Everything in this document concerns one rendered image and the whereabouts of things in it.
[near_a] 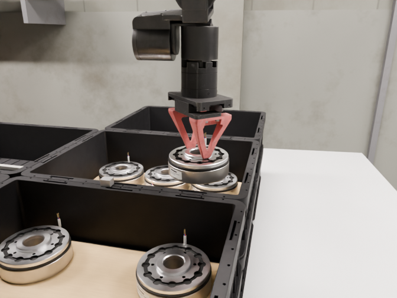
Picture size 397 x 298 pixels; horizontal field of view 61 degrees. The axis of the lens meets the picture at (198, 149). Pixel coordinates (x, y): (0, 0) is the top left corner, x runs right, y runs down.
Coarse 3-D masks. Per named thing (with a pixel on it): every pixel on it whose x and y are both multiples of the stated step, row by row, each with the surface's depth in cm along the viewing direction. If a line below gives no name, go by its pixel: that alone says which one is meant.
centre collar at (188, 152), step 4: (188, 148) 58; (192, 148) 58; (196, 148) 58; (184, 152) 57; (188, 152) 56; (192, 152) 58; (188, 156) 55; (192, 156) 55; (196, 156) 55; (200, 156) 55
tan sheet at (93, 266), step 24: (72, 264) 51; (96, 264) 51; (120, 264) 51; (216, 264) 51; (0, 288) 46; (24, 288) 46; (48, 288) 46; (72, 288) 46; (96, 288) 46; (120, 288) 46
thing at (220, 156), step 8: (176, 152) 58; (216, 152) 58; (224, 152) 58; (176, 160) 54; (184, 160) 54; (192, 160) 54; (200, 160) 54; (208, 160) 54; (216, 160) 55; (224, 160) 55; (192, 168) 53; (200, 168) 52; (208, 168) 53
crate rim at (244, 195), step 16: (80, 144) 74; (256, 144) 74; (48, 160) 65; (256, 160) 69; (32, 176) 57; (48, 176) 57; (64, 176) 57; (176, 192) 52; (192, 192) 52; (208, 192) 52; (240, 192) 52
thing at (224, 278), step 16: (112, 192) 53; (128, 192) 52; (144, 192) 52; (160, 192) 52; (240, 208) 47; (240, 224) 43; (240, 240) 43; (224, 256) 37; (224, 272) 35; (224, 288) 32
